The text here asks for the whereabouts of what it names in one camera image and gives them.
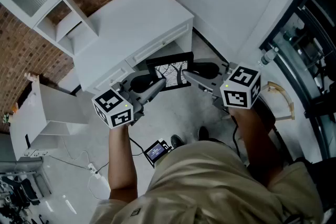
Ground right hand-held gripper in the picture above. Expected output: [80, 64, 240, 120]
[182, 58, 262, 113]

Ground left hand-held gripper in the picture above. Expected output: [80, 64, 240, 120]
[91, 70, 168, 130]

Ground black framed tree picture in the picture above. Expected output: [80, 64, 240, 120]
[145, 51, 194, 92]

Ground person's right forearm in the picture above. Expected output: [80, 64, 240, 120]
[229, 106, 287, 188]

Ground person's left forearm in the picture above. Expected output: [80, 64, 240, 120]
[108, 123, 139, 203]

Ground narrow white desk drawer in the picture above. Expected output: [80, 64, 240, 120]
[93, 65, 133, 93]

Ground wide white desk drawer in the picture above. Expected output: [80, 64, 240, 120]
[125, 22, 190, 69]

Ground person's right black shoe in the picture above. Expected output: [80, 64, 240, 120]
[198, 125, 210, 141]

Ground person's black shoe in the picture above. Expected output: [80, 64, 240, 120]
[170, 134, 186, 151]
[198, 125, 210, 141]

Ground person's left black shoe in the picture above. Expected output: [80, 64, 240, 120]
[170, 134, 186, 151]

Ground small black display unit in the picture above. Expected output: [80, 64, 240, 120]
[143, 140, 173, 164]

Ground white shelf cabinet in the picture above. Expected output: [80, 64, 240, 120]
[0, 0, 195, 95]

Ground clear plastic water bottle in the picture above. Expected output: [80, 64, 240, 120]
[257, 47, 280, 68]

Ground small white pigeonhole shelves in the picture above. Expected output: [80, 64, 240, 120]
[35, 0, 102, 57]

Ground curved wooden rack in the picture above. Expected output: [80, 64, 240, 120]
[266, 81, 296, 122]

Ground white floor power strip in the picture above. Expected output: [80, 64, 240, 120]
[87, 162, 102, 180]

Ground black framed glass door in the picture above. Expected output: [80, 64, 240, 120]
[259, 0, 336, 164]

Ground person's beige shirt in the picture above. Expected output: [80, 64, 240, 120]
[90, 140, 324, 224]

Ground white side cabinet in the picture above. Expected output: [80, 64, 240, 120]
[9, 74, 90, 161]

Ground black equipment pile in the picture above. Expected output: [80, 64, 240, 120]
[0, 175, 41, 224]

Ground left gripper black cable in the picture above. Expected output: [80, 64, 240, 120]
[128, 136, 156, 169]

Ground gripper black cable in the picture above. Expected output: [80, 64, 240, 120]
[230, 115, 243, 158]
[128, 136, 156, 169]

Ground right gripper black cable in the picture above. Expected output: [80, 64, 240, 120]
[230, 115, 243, 158]

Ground white power cable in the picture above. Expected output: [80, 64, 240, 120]
[60, 136, 111, 200]

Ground thin black floor cable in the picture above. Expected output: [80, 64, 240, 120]
[49, 154, 110, 174]

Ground white wall socket strip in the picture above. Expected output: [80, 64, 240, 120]
[23, 148, 49, 158]

